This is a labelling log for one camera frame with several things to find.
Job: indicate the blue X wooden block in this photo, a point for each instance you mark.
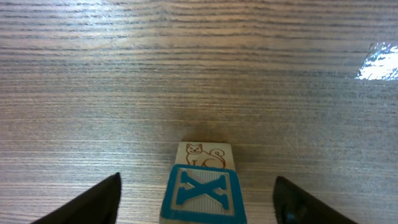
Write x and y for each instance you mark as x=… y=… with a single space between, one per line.
x=197 y=194

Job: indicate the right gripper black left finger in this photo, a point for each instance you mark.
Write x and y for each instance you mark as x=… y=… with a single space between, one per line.
x=98 y=205

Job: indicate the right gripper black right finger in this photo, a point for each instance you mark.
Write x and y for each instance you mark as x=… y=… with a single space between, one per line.
x=293 y=205

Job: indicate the red M dog block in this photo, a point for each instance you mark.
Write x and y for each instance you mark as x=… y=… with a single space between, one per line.
x=205 y=154

